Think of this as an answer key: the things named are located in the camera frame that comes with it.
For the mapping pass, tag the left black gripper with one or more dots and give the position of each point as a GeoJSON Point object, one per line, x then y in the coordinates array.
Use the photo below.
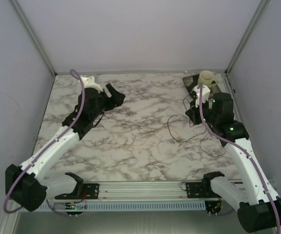
{"type": "Point", "coordinates": [116, 99]}

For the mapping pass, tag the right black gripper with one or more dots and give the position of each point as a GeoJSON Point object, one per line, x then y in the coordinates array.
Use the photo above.
{"type": "Point", "coordinates": [192, 113]}

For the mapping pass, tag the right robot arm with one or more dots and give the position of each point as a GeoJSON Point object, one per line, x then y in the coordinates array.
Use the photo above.
{"type": "Point", "coordinates": [258, 207]}

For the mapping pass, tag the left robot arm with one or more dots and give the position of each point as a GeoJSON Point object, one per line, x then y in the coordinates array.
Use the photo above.
{"type": "Point", "coordinates": [25, 183]}

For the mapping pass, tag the dark floral square plate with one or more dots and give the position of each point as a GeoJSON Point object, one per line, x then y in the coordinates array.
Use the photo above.
{"type": "Point", "coordinates": [191, 81]}

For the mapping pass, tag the light green mug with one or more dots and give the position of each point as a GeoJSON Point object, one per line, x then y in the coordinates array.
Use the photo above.
{"type": "Point", "coordinates": [207, 78]}

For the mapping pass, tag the right controller board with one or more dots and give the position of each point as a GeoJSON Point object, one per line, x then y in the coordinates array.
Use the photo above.
{"type": "Point", "coordinates": [213, 207]}

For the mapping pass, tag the controller board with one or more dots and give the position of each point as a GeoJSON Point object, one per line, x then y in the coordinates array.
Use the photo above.
{"type": "Point", "coordinates": [213, 207]}
{"type": "Point", "coordinates": [74, 209]}

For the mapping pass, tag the left controller board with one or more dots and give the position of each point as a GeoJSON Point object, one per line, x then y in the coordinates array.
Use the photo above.
{"type": "Point", "coordinates": [74, 209]}

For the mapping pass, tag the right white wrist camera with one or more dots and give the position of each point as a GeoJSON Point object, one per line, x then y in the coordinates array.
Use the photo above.
{"type": "Point", "coordinates": [200, 94]}

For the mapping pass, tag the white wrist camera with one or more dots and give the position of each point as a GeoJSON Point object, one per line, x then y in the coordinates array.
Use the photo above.
{"type": "Point", "coordinates": [200, 94]}
{"type": "Point", "coordinates": [89, 82]}

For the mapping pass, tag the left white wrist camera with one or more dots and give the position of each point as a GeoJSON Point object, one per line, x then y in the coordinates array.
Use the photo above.
{"type": "Point", "coordinates": [89, 82]}

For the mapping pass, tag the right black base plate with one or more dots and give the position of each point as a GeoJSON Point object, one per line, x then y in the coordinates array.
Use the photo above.
{"type": "Point", "coordinates": [199, 190]}

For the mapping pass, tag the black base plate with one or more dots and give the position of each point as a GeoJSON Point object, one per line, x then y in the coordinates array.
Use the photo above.
{"type": "Point", "coordinates": [85, 190]}
{"type": "Point", "coordinates": [199, 190]}

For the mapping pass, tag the aluminium front rail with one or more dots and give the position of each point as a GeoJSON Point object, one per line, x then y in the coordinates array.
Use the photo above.
{"type": "Point", "coordinates": [107, 190]}

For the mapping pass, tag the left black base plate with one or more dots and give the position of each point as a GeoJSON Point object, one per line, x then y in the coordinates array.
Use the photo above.
{"type": "Point", "coordinates": [85, 190]}

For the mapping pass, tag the grey slotted cable duct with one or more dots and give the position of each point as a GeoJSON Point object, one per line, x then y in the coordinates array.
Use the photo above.
{"type": "Point", "coordinates": [137, 206]}

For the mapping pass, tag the left aluminium corner post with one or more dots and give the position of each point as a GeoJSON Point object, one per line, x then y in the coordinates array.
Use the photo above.
{"type": "Point", "coordinates": [34, 37]}

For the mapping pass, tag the aluminium corner post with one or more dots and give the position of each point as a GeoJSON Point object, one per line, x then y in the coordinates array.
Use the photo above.
{"type": "Point", "coordinates": [247, 34]}
{"type": "Point", "coordinates": [34, 37]}

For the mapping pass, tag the right aluminium corner post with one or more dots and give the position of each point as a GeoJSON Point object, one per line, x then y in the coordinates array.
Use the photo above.
{"type": "Point", "coordinates": [247, 34]}

